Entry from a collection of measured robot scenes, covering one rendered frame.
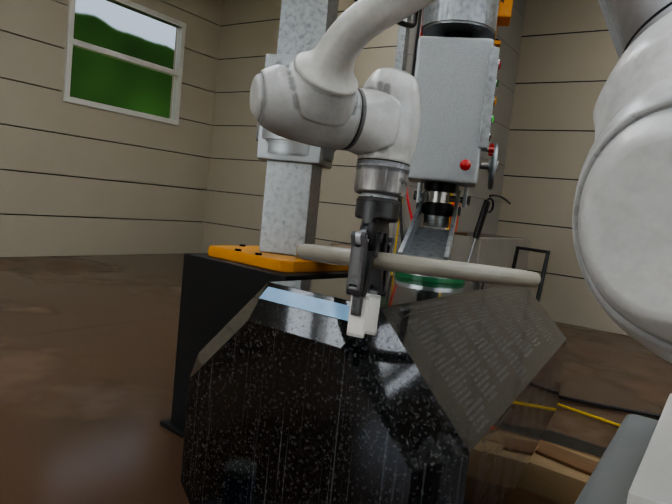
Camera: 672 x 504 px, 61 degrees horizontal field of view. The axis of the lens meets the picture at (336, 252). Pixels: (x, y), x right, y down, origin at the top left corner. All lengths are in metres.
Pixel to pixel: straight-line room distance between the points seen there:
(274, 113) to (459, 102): 0.97
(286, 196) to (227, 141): 6.75
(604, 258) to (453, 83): 1.50
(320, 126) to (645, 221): 0.65
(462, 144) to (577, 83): 4.95
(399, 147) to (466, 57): 0.87
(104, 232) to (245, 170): 2.17
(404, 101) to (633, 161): 0.69
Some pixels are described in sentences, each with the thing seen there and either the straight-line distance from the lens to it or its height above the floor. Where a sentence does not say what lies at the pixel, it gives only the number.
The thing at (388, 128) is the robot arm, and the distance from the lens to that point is 0.94.
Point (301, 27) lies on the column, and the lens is 2.41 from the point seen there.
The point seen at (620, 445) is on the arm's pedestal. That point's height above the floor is 0.80.
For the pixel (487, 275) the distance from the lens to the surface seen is 0.99.
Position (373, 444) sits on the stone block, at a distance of 1.17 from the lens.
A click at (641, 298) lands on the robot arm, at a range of 0.30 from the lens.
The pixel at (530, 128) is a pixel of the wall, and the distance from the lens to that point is 6.67.
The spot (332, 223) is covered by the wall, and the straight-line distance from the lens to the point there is 7.67.
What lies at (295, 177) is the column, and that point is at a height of 1.09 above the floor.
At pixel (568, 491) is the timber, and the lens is 2.16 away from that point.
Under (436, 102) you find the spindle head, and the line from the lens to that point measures 1.77.
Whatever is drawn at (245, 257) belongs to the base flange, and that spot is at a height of 0.77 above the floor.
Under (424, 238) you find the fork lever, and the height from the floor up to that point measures 0.93.
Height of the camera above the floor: 1.01
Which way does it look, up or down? 5 degrees down
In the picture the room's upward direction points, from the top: 6 degrees clockwise
